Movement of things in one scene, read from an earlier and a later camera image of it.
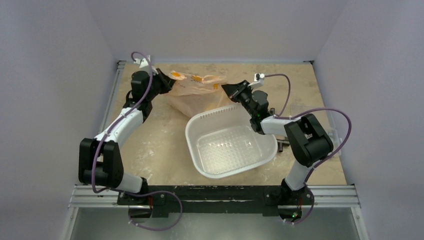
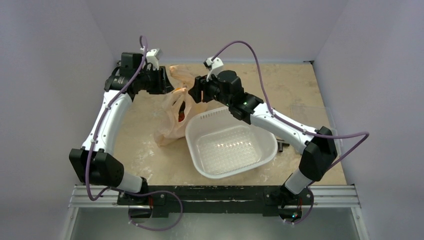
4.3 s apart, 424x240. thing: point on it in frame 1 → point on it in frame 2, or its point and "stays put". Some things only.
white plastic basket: [224, 142] stays put
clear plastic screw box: [297, 111] stays put
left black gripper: [167, 83] stays put
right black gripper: [239, 91] → [202, 89]
